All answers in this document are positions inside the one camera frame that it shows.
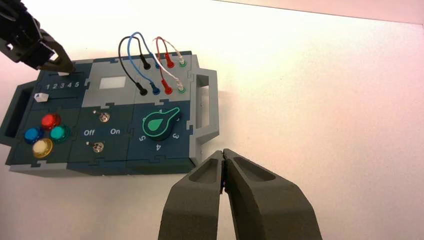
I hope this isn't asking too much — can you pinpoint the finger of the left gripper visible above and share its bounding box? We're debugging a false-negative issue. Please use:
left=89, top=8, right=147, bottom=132
left=38, top=59, right=76, bottom=74
left=40, top=29, right=76, bottom=72

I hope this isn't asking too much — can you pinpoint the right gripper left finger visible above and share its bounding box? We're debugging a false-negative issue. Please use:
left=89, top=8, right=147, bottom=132
left=157, top=149, right=224, bottom=240

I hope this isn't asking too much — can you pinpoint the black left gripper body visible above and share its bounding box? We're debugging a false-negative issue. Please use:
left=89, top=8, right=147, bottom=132
left=0, top=0, right=56, bottom=70

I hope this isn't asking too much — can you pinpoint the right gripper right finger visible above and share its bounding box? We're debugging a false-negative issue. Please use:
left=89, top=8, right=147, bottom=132
left=222, top=148, right=324, bottom=240

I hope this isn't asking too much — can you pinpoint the red round push button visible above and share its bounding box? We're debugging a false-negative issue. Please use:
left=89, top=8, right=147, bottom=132
left=41, top=113, right=62, bottom=131

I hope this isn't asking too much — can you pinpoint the white display window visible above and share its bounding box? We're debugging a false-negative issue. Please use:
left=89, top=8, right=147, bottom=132
left=99, top=76, right=127, bottom=90

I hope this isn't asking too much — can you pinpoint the green round push button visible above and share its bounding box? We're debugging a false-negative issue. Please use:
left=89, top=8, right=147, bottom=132
left=49, top=124, right=71, bottom=144

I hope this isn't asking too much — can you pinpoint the blue round push button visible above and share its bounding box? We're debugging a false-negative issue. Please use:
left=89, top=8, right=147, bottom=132
left=24, top=127, right=45, bottom=145

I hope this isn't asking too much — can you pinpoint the yellow round push button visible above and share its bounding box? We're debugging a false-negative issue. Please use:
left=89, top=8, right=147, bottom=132
left=32, top=138, right=54, bottom=159

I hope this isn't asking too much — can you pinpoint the black green rotary knob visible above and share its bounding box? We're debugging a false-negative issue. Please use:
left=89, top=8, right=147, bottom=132
left=141, top=106, right=182, bottom=142

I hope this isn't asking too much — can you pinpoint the dark teal grey control box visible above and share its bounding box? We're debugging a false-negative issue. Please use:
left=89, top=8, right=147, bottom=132
left=0, top=50, right=221, bottom=177

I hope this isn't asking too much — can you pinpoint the metal toggle switch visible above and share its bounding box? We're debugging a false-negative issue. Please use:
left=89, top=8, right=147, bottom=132
left=93, top=110, right=111, bottom=124
left=86, top=141, right=105, bottom=154

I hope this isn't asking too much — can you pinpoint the black jumper wire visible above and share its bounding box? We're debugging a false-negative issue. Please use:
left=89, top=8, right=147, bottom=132
left=118, top=36, right=152, bottom=97

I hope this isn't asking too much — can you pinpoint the blue jumper wire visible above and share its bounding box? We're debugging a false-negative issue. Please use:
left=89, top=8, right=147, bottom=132
left=127, top=31, right=162, bottom=96

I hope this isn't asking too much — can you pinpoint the red jumper wire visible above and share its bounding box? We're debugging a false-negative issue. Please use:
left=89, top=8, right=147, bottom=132
left=154, top=36, right=175, bottom=96

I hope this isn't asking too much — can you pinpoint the white jumper wire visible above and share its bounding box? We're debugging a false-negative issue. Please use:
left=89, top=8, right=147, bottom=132
left=151, top=38, right=187, bottom=94

